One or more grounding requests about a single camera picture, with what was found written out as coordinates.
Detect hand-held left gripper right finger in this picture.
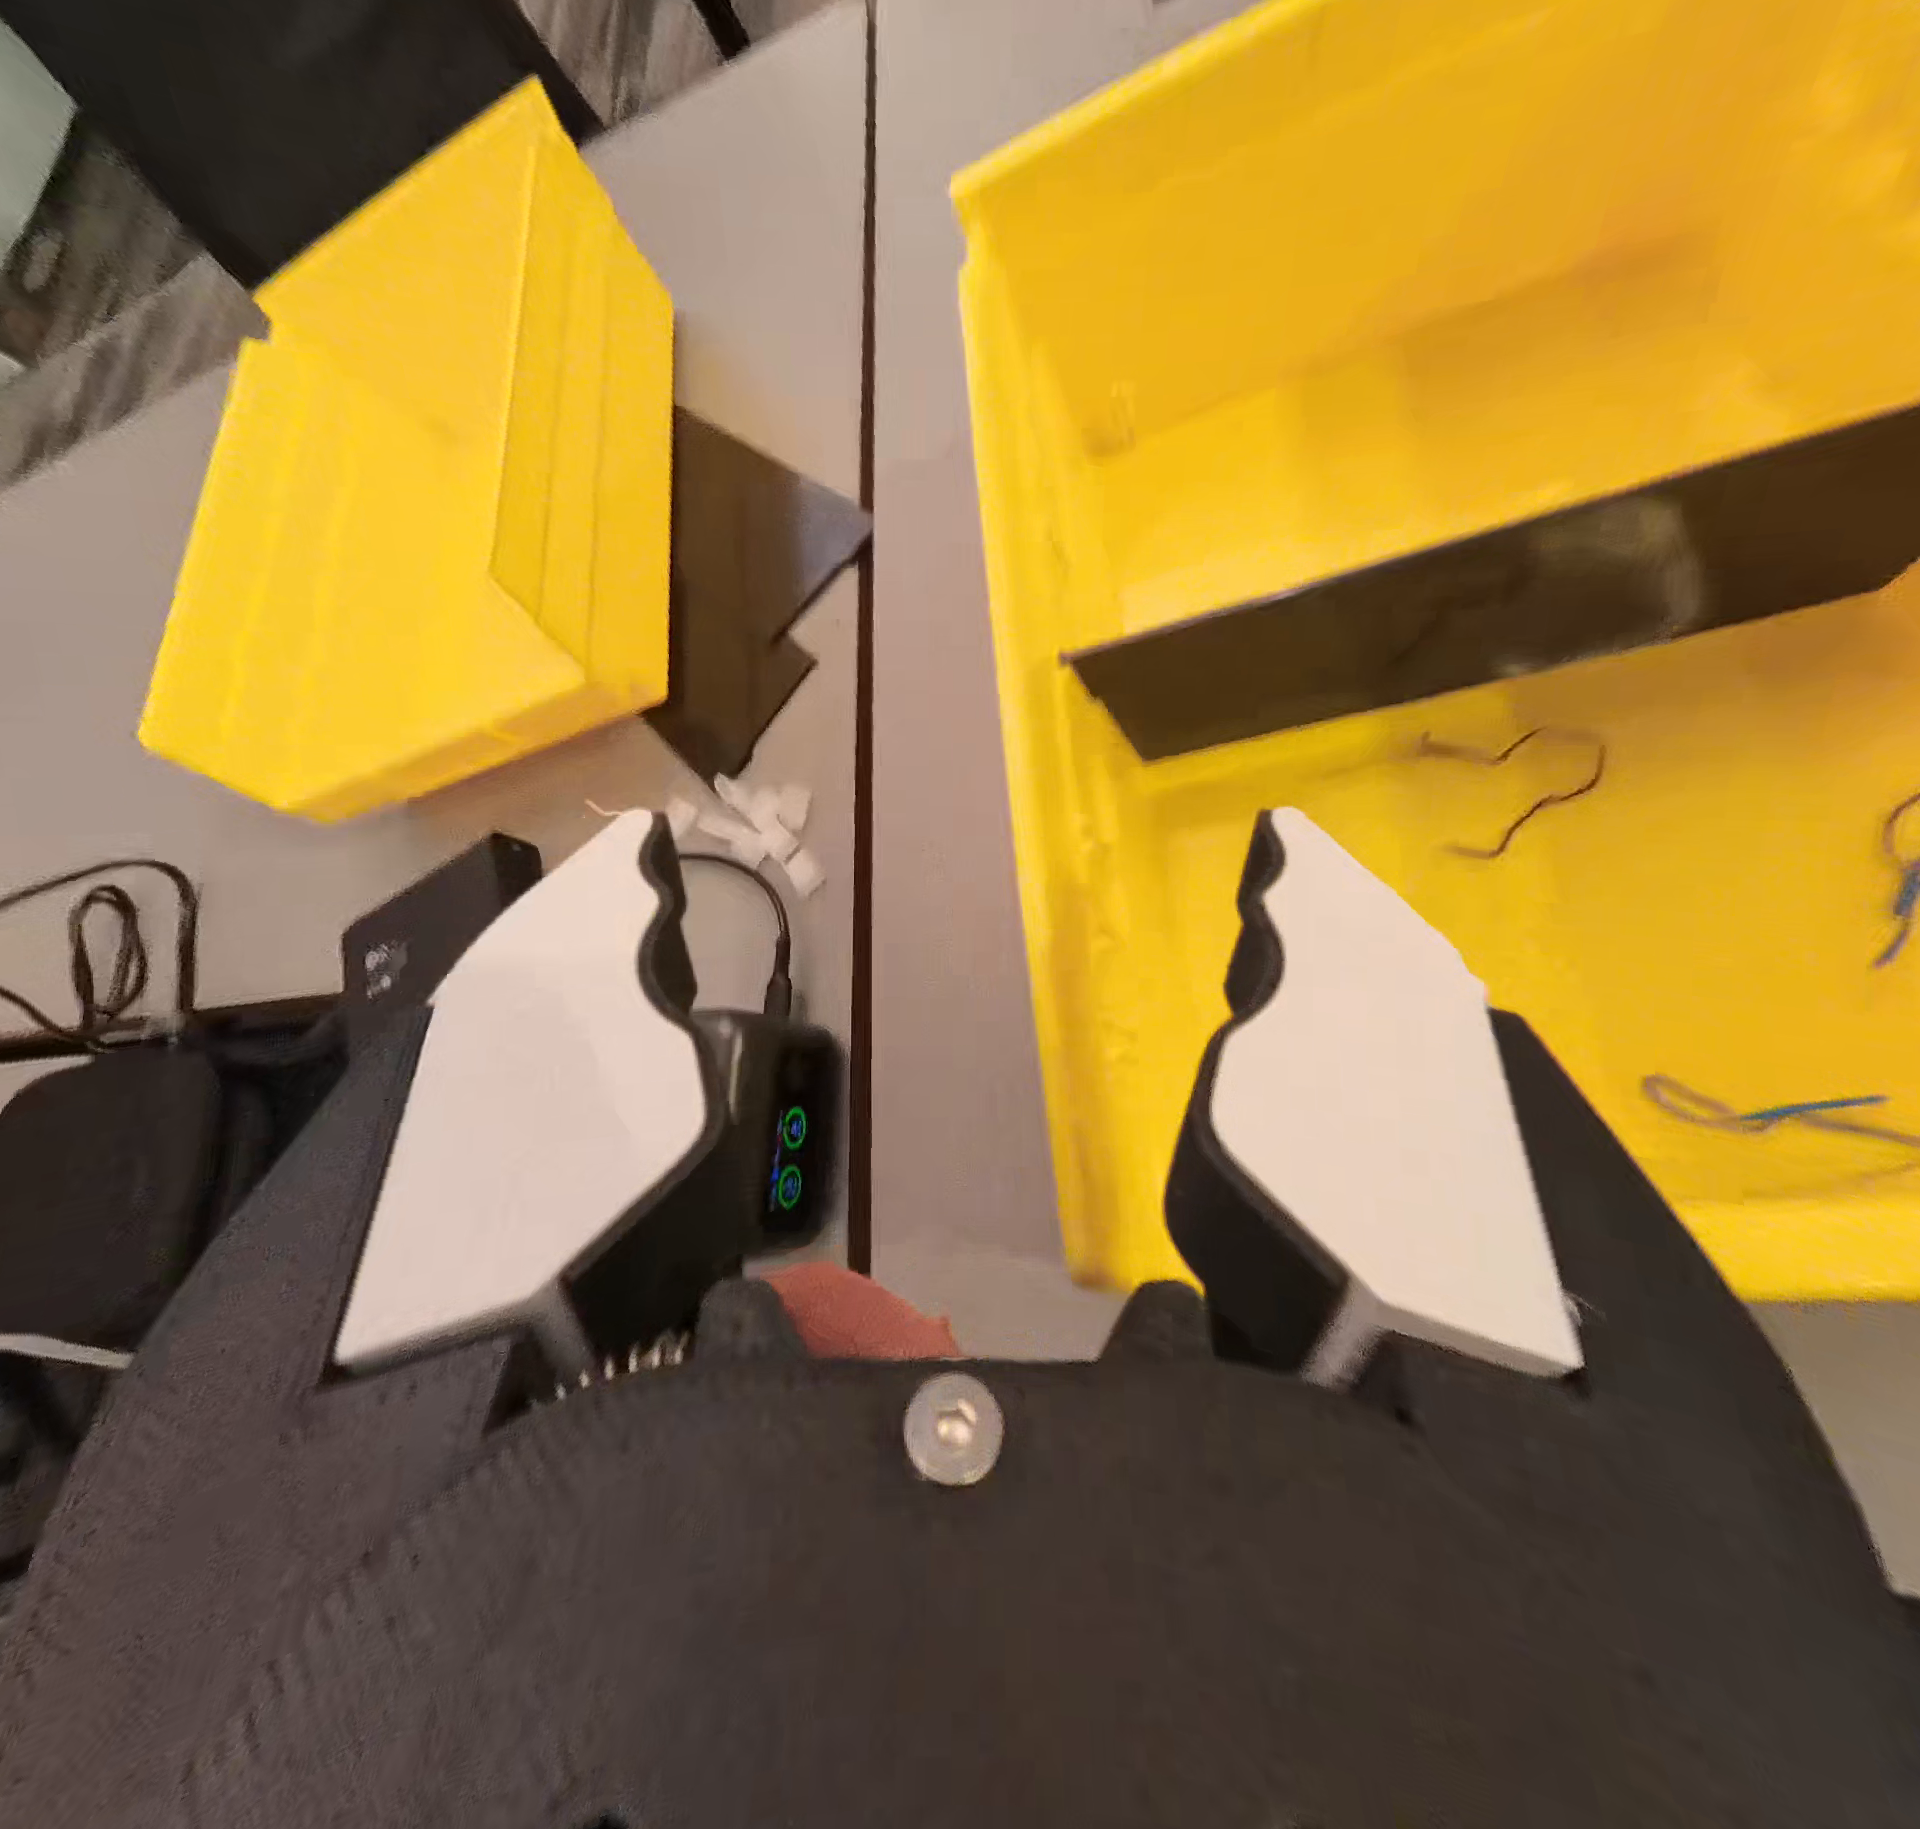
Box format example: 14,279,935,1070
1163,808,1587,1394

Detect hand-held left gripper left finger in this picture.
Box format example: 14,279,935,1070
330,810,757,1395

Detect yellow plastic bin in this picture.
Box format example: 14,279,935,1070
136,75,676,827
949,0,1920,1306

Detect small black box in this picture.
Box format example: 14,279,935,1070
340,833,544,1029

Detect small black electronic device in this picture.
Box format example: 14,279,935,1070
681,1012,844,1249

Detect brown twist tie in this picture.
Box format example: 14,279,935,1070
1418,723,1611,864

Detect pile of white plastic clips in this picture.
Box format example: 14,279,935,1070
586,771,830,902

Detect blue twist tie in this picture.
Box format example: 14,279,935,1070
1639,1074,1920,1154
1872,791,1920,969

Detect black flat plate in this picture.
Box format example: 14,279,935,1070
642,410,874,785

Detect black mesh office chair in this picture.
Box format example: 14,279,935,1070
0,0,605,290

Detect black charging cable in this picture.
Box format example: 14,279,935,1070
672,850,799,1025

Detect thin black cables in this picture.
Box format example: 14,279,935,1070
0,857,201,1058

